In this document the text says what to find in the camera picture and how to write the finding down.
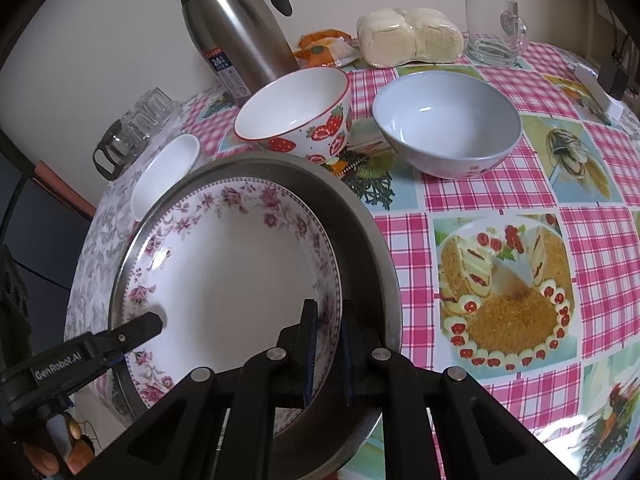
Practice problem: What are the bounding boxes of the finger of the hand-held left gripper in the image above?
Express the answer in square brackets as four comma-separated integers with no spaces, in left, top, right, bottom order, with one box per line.
[90,311,164,361]

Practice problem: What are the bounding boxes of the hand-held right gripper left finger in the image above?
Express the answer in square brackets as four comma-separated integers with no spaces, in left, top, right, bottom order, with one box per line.
[97,299,319,480]

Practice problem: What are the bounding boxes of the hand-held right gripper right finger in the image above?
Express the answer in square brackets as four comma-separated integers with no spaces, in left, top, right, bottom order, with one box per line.
[340,299,566,480]

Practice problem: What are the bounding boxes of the stainless steel plate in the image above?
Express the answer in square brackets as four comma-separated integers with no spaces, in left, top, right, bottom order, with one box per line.
[107,154,403,480]

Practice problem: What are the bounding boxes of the round floral rim plate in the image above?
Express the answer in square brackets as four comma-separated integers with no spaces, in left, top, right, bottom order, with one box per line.
[121,176,343,436]

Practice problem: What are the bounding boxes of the strawberry print bowl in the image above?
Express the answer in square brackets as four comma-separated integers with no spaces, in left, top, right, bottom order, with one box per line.
[234,66,352,166]

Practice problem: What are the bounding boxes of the pale grey bowl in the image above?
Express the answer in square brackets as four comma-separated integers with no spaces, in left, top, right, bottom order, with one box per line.
[372,70,523,180]

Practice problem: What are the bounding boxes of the person's left hand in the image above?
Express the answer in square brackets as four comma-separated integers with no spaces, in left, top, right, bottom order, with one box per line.
[22,412,96,476]

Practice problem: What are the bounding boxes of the dark cabinet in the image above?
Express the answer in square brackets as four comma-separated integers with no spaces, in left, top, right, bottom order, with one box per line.
[0,150,96,321]

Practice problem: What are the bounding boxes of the small white cup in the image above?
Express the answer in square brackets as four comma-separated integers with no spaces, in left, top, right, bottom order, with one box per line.
[130,134,202,222]

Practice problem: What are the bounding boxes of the glass cups in holder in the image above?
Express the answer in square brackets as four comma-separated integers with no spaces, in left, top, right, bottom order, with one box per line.
[92,119,138,180]

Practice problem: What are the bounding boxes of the ribbed glass tumbler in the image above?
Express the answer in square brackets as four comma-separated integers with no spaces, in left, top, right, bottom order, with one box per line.
[141,87,182,132]
[121,105,157,149]

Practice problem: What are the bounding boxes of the orange snack packet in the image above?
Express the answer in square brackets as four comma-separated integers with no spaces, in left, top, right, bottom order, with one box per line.
[294,30,361,70]

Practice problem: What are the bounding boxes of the stainless steel thermos jug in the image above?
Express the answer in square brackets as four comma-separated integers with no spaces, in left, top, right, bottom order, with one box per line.
[170,0,300,98]

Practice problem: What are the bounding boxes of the wrapped white bread buns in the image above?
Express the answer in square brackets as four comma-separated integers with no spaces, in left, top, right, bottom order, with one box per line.
[356,7,465,69]

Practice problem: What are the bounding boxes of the clear glass mug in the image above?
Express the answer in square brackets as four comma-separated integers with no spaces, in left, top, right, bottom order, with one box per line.
[464,0,531,66]

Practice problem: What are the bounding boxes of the small white box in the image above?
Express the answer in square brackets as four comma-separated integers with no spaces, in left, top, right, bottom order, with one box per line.
[575,62,623,116]

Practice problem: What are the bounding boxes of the black power adapter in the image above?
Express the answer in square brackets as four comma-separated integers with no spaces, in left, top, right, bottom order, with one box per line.
[597,55,631,101]

